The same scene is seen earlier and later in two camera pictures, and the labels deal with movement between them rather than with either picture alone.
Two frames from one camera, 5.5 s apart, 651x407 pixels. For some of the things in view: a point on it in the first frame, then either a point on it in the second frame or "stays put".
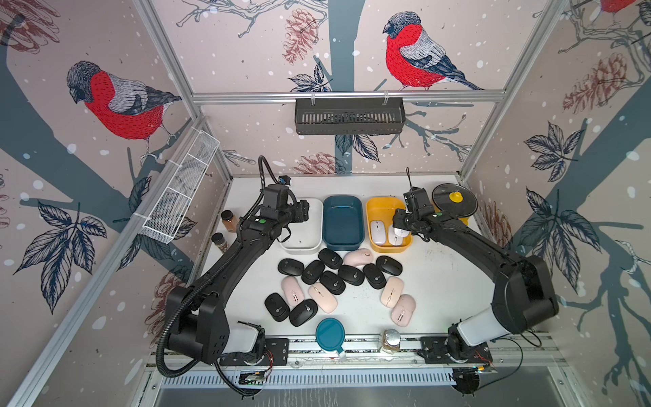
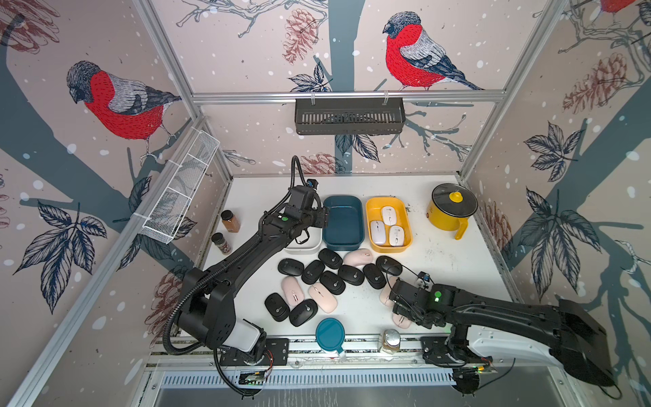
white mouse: [394, 239] stays put
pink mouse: [323, 298] stays put
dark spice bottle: [220, 242] stays put
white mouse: [401, 232] -> [389, 215]
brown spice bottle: [230, 220] stays put
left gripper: [301, 210] -> [322, 217]
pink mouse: [392, 291] stays put
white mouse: [378, 232] stays put
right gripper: [398, 218] -> [398, 309]
